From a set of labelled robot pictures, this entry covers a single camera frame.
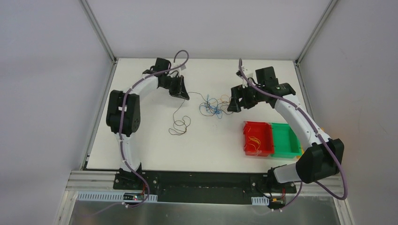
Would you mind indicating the yellow plastic bin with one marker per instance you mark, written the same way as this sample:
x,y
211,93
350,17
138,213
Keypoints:
x,y
302,149

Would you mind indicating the aluminium frame rail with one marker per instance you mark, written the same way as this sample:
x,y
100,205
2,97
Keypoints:
x,y
100,184

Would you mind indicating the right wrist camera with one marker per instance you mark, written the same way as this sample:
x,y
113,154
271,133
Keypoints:
x,y
248,73

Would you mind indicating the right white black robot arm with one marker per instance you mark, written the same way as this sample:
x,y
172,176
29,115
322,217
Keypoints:
x,y
322,155

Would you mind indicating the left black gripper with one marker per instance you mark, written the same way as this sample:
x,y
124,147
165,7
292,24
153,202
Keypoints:
x,y
178,87

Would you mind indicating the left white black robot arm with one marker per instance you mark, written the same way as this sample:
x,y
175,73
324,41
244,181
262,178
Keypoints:
x,y
124,112

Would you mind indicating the green plastic bin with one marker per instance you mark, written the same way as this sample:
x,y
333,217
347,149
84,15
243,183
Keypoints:
x,y
286,143

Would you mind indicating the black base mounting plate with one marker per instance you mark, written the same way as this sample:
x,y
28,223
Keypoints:
x,y
204,187

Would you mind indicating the red plastic bin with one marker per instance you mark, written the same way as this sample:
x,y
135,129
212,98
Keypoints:
x,y
258,139

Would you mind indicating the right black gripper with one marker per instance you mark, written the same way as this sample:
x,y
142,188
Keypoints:
x,y
242,98

